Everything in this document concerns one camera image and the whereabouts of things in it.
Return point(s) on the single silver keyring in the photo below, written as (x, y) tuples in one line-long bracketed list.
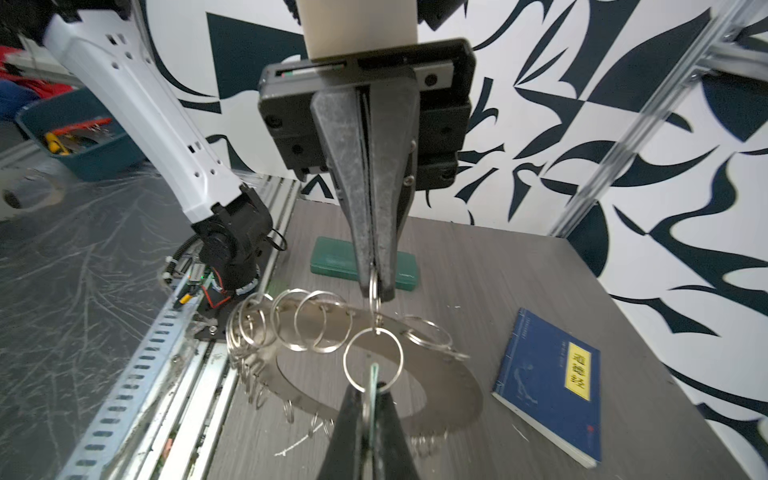
[(372, 383)]

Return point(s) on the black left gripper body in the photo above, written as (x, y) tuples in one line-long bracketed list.
[(443, 72)]

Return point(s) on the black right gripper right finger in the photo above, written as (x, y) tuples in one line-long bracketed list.
[(392, 456)]

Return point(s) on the perforated white cable tray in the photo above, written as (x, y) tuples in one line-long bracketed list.
[(100, 447)]

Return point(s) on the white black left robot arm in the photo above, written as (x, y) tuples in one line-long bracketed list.
[(101, 44)]

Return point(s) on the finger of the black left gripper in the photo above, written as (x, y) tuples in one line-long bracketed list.
[(338, 117), (393, 127)]

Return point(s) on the teal bin with tools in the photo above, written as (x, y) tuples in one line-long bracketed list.
[(79, 131)]

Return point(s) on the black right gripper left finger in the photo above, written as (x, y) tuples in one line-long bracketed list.
[(344, 459)]

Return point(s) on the blue notebook with yellow label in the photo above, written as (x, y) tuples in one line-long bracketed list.
[(551, 380)]

